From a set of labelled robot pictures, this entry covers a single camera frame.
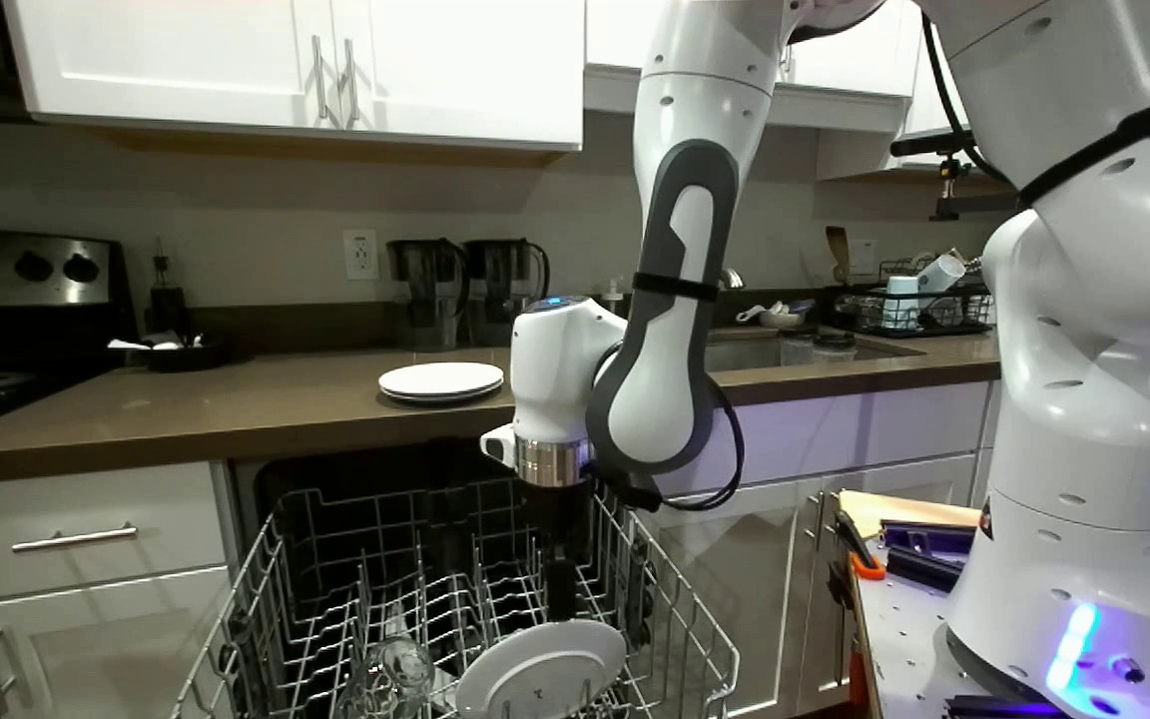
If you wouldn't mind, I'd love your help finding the orange handled tool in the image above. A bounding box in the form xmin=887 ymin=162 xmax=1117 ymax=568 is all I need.
xmin=848 ymin=529 xmax=892 ymax=584

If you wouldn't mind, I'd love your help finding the white wall cabinet above sink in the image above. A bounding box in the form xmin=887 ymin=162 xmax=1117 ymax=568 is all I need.
xmin=582 ymin=0 xmax=929 ymax=135

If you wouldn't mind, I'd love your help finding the stainless black stove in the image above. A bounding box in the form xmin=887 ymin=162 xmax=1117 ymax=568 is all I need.
xmin=0 ymin=222 xmax=142 ymax=442

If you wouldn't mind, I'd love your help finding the white wall outlet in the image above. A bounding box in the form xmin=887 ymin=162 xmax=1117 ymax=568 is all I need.
xmin=340 ymin=229 xmax=382 ymax=282

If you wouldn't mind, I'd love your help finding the black open dishwasher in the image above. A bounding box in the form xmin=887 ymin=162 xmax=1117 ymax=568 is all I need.
xmin=228 ymin=423 xmax=627 ymax=719

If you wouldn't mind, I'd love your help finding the white sink base cabinet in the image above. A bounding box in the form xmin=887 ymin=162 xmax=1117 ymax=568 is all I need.
xmin=621 ymin=380 xmax=999 ymax=719

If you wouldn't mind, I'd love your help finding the flat white round plate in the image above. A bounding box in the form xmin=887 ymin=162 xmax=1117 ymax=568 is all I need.
xmin=374 ymin=360 xmax=513 ymax=406

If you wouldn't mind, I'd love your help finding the black camera on stand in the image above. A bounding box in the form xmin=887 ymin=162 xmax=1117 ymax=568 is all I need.
xmin=887 ymin=129 xmax=1008 ymax=222

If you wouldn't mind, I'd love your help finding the silver drawer bar handle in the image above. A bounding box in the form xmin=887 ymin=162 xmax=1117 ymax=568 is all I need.
xmin=7 ymin=520 xmax=144 ymax=560

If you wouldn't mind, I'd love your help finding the black flat devices stack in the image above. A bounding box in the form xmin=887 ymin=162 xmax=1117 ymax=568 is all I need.
xmin=880 ymin=515 xmax=983 ymax=592

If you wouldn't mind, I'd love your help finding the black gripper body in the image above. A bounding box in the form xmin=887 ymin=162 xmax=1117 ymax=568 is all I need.
xmin=526 ymin=481 xmax=595 ymax=555

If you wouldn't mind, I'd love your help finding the stainless steel sink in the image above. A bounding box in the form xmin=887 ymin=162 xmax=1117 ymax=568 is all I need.
xmin=710 ymin=326 xmax=927 ymax=380

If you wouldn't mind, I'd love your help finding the white plate with foot ring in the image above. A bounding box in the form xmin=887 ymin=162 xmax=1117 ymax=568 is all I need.
xmin=453 ymin=615 xmax=630 ymax=719

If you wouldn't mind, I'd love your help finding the silver wall cabinet handle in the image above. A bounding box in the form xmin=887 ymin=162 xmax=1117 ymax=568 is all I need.
xmin=304 ymin=33 xmax=343 ymax=130
xmin=336 ymin=37 xmax=374 ymax=130

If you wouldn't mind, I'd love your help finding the black dish drying rack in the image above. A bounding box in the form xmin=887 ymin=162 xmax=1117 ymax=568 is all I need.
xmin=832 ymin=244 xmax=1008 ymax=338

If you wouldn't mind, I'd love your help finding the clear drinking glass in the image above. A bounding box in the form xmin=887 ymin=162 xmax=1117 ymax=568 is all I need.
xmin=366 ymin=603 xmax=453 ymax=719

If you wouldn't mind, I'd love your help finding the wide white wall cabinet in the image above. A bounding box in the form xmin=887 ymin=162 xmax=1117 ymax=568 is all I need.
xmin=0 ymin=0 xmax=593 ymax=153

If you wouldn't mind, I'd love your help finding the dark shallow dish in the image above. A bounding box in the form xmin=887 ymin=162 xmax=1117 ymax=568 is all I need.
xmin=104 ymin=332 xmax=252 ymax=375

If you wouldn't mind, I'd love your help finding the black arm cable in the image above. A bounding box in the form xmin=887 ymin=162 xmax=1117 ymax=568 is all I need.
xmin=598 ymin=375 xmax=752 ymax=515

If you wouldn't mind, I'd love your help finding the white wire dishwasher rack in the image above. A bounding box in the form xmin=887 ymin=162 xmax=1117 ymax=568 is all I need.
xmin=171 ymin=454 xmax=747 ymax=719

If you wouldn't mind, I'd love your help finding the white drawer with handle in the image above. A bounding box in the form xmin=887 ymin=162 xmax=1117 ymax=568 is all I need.
xmin=0 ymin=458 xmax=232 ymax=608

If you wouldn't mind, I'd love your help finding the dark glass bottle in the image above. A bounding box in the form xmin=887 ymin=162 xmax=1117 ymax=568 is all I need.
xmin=144 ymin=252 xmax=197 ymax=338

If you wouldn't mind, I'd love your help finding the white base cabinet door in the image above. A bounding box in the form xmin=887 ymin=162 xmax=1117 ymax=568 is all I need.
xmin=0 ymin=563 xmax=239 ymax=719

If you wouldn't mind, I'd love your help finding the light wooden board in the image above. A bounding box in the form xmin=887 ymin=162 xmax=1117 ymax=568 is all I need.
xmin=834 ymin=487 xmax=985 ymax=543

